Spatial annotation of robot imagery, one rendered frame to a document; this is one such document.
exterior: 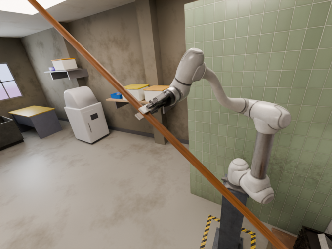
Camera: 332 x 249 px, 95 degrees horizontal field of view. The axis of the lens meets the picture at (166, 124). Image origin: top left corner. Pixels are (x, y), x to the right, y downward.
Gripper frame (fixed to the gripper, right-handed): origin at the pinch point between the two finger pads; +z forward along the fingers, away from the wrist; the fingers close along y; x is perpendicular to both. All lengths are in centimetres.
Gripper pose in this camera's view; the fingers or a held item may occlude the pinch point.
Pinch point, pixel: (144, 111)
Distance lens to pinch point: 63.8
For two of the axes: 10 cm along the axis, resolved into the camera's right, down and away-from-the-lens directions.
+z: -5.0, 4.1, -7.7
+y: -4.9, 5.9, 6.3
